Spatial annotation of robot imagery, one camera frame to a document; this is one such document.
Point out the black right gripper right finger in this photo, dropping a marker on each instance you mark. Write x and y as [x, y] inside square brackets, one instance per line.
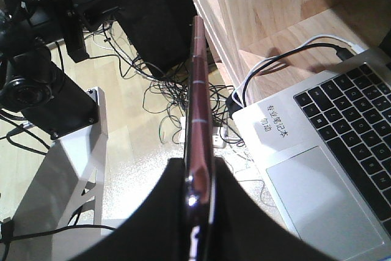
[243, 231]

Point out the white power strip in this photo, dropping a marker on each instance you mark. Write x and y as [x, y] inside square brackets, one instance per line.
[217, 136]

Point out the silver laptop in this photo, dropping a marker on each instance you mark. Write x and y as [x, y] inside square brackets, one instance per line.
[322, 147]

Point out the black computer tower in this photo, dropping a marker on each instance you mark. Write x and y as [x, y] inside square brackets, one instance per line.
[160, 31]

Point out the light wooden desk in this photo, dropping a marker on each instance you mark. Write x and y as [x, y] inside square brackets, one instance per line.
[244, 32]

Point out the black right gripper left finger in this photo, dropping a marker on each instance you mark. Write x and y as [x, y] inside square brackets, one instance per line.
[155, 231]

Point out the white camera stand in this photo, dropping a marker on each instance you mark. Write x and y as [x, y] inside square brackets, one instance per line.
[71, 176]

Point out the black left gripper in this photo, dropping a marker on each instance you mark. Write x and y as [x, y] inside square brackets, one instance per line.
[47, 21]

